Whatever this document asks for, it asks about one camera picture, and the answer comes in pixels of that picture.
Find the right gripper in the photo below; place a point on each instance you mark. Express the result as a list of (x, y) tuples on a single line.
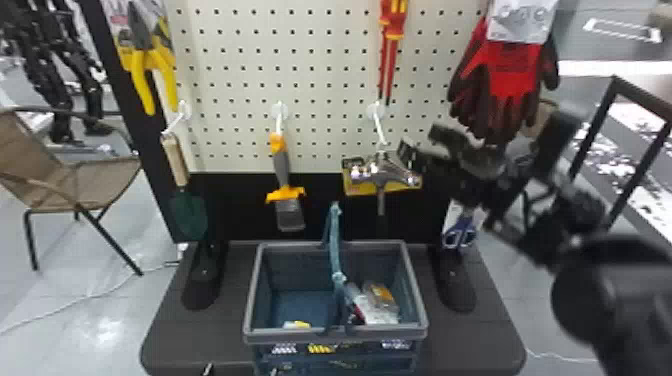
[(475, 157)]

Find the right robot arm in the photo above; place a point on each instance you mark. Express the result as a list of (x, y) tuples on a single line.
[(604, 294)]

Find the hammer on yellow card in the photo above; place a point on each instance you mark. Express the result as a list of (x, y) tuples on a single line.
[(378, 176)]

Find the blue scissors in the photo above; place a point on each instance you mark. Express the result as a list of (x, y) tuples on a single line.
[(461, 231)]

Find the red gloves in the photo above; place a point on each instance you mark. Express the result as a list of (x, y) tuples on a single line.
[(498, 78)]

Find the red screwdrivers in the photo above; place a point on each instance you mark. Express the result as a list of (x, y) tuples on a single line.
[(391, 31)]

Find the white pegboard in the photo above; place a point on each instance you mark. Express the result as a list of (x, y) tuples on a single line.
[(315, 89)]

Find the blue basket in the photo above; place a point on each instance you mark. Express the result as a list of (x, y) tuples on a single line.
[(404, 294)]

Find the orange grey scraper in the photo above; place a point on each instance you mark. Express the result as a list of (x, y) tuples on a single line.
[(283, 199)]

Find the clear packet with yellow part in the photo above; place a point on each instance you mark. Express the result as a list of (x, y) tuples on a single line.
[(375, 304)]

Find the black side table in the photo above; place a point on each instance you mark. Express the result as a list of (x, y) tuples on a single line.
[(630, 173)]

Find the small yellow item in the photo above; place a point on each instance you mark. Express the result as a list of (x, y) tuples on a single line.
[(296, 325)]

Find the yellow pliers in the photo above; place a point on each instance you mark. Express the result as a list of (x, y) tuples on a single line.
[(140, 68)]

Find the beige chair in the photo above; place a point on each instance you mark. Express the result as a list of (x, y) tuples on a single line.
[(63, 178)]

